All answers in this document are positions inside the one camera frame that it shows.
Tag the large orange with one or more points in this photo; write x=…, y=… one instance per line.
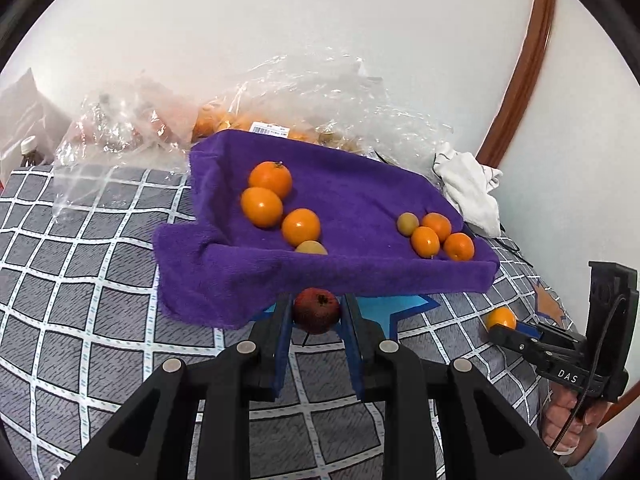
x=301, y=226
x=270, y=178
x=261, y=206

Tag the large clear plastic bag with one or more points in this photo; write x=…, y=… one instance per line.
x=310, y=90

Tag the person's right forearm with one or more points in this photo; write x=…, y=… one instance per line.
x=590, y=462

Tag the grey checked blanket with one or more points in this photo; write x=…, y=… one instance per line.
x=75, y=285

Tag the crumpled white cloth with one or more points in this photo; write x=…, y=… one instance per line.
x=472, y=185

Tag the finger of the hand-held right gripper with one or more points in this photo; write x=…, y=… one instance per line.
x=520, y=345
x=530, y=329

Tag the dark bottle with white cap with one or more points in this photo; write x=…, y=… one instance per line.
x=29, y=152

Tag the dark red pomegranate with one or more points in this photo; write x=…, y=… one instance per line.
x=316, y=310

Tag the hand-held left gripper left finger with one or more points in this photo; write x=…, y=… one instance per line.
x=282, y=355

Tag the white barcode label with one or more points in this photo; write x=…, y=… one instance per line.
x=270, y=128

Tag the crumpled clear plastic bag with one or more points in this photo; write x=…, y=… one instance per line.
x=115, y=120

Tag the brown wooden frame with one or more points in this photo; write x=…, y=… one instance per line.
x=530, y=60

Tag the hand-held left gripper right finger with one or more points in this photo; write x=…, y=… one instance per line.
x=354, y=360

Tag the pile of bagged oranges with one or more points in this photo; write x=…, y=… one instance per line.
x=215, y=122

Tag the white plastic shopping bag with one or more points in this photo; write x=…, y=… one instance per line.
x=30, y=110

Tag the yellow round fruit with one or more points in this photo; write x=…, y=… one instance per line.
x=311, y=249

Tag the purple towel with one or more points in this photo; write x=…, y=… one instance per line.
x=350, y=195

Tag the person's right hand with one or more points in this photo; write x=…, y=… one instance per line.
x=562, y=420

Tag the small yellow-green fruit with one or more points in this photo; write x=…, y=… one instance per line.
x=407, y=223

